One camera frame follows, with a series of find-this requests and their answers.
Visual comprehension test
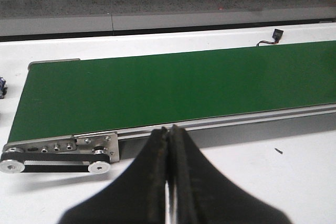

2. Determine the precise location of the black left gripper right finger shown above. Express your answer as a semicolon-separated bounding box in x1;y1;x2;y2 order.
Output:
168;125;291;223

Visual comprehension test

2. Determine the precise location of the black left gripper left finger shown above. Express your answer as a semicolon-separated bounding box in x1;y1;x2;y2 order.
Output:
59;128;167;223

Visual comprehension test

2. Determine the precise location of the black timing drive belt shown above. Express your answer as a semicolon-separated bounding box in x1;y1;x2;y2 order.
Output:
1;152;111;174

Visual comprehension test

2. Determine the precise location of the green conveyor belt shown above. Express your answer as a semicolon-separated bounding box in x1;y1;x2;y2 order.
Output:
9;41;335;142

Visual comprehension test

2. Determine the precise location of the red push button far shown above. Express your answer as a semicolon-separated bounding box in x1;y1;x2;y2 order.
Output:
0;77;7;99

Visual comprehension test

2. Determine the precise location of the grey counter left section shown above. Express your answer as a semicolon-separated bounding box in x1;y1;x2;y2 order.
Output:
1;0;335;36

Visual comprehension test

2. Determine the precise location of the black connector with cable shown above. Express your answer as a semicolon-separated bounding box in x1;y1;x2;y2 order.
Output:
256;29;284;47

